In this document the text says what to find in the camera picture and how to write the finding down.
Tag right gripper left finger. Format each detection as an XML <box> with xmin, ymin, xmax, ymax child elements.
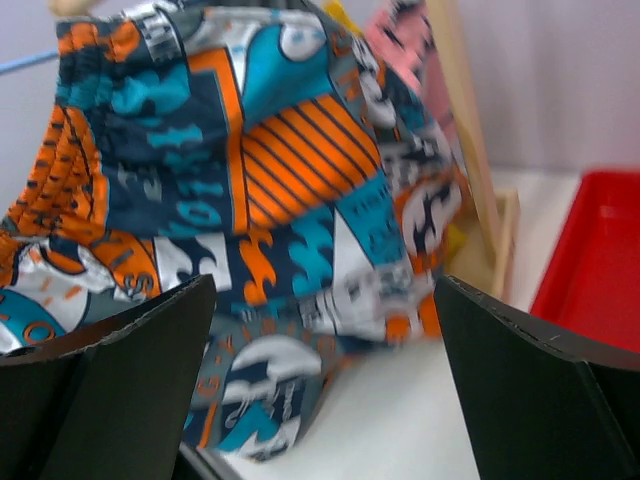
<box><xmin>1</xmin><ymin>276</ymin><xmax>216</xmax><ymax>479</ymax></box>

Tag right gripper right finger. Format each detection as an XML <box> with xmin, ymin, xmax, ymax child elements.
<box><xmin>434</xmin><ymin>276</ymin><xmax>639</xmax><ymax>479</ymax></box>

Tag blue orange graphic shorts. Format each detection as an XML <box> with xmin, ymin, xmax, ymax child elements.
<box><xmin>1</xmin><ymin>1</ymin><xmax>463</xmax><ymax>461</ymax></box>

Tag light blue wire hanger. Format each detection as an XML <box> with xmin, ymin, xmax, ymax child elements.
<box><xmin>0</xmin><ymin>50</ymin><xmax>59</xmax><ymax>76</ymax></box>

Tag pink patterned shorts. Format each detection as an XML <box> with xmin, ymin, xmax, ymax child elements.
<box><xmin>365</xmin><ymin>1</ymin><xmax>459</xmax><ymax>149</ymax></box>

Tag yellow shorts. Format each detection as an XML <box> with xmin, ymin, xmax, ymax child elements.
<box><xmin>319</xmin><ymin>0</ymin><xmax>471</xmax><ymax>266</ymax></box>

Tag red plastic tray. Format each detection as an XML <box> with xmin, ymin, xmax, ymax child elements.
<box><xmin>530</xmin><ymin>170</ymin><xmax>639</xmax><ymax>353</ymax></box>

